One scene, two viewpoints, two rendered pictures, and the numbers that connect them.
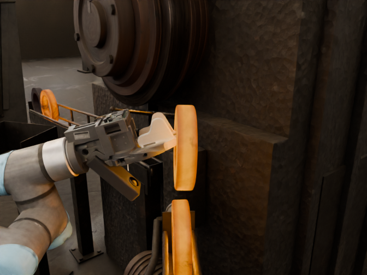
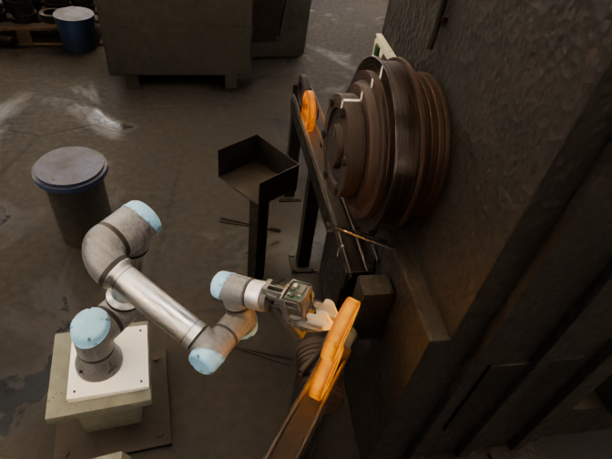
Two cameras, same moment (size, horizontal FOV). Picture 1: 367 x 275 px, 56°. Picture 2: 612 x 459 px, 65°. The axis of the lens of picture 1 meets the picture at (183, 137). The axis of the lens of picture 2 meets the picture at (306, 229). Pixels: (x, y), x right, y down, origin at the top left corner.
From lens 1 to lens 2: 0.73 m
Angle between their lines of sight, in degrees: 32
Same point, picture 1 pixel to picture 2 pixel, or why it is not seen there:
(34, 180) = (237, 303)
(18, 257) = (212, 361)
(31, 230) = (226, 340)
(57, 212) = (247, 322)
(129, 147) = (300, 316)
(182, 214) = (327, 364)
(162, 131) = (324, 319)
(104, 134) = (284, 305)
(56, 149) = (253, 295)
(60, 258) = (278, 260)
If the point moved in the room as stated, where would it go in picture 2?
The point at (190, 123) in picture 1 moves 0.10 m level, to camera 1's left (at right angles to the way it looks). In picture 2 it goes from (339, 331) to (300, 311)
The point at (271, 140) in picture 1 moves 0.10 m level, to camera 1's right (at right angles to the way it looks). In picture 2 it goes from (432, 336) to (471, 355)
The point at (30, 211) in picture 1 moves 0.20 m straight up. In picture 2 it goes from (229, 321) to (229, 270)
